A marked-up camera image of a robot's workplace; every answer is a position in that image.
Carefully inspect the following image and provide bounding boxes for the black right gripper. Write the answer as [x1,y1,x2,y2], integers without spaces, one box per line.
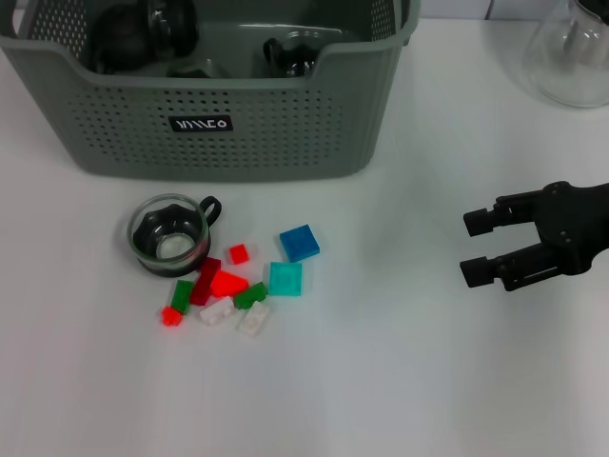
[459,179,609,293]

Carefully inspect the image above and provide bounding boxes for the blue square building plate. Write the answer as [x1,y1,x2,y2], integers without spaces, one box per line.
[279,224,322,264]

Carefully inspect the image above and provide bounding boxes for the dark red long brick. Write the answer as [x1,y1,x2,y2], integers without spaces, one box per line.
[189,256,223,307]

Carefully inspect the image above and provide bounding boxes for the grey-green perforated storage bin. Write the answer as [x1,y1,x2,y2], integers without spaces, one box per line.
[0,0,422,185]

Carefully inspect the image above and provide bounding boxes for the cyan square building plate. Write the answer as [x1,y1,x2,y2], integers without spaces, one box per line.
[268,261,305,298]

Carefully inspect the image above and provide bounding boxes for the clear glass carafe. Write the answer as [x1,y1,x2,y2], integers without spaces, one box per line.
[521,0,609,109]

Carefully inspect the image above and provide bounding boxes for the green building brick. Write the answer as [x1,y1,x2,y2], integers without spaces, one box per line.
[234,281,269,310]
[170,280,195,316]

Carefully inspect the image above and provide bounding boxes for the white flat building plate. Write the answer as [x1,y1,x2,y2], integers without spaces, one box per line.
[236,303,273,339]

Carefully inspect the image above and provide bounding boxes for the bright red large brick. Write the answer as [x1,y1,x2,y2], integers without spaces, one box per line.
[209,269,250,300]

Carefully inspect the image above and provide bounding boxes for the white building brick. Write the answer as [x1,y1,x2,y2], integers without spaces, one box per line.
[198,297,236,328]

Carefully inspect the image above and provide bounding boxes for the black cast iron teapot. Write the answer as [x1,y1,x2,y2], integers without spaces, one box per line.
[90,12,149,75]

